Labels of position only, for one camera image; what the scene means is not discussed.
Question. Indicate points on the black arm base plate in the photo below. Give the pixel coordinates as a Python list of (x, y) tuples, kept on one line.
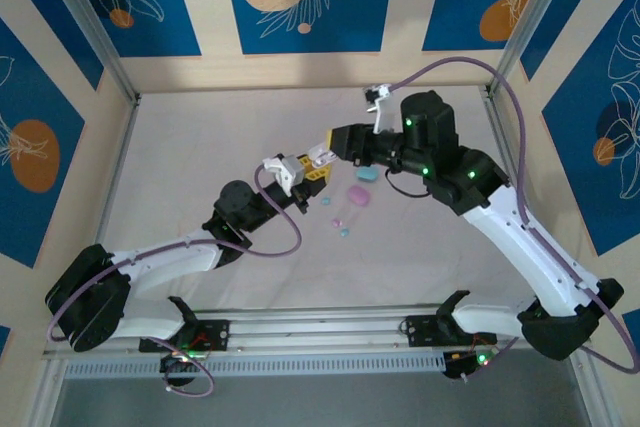
[(215, 334), (422, 329)]

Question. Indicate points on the aluminium side rail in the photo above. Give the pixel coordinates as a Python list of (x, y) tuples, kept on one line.
[(117, 167), (500, 117)]

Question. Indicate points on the black controller board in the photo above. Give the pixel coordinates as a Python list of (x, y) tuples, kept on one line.
[(460, 364), (180, 367)]

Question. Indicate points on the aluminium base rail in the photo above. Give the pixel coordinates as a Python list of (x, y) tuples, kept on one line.
[(320, 327)]

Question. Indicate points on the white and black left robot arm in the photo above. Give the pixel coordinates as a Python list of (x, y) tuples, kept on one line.
[(165, 262)]

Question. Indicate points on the pink earbud charging case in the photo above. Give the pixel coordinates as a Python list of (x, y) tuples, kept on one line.
[(358, 195)]

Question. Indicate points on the blue earbud charging case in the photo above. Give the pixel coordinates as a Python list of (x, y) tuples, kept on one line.
[(366, 175)]

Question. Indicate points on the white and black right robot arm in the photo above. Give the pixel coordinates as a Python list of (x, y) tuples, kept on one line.
[(525, 252)]

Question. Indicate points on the aluminium frame post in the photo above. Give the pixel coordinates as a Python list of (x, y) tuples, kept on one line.
[(531, 22), (90, 22)]

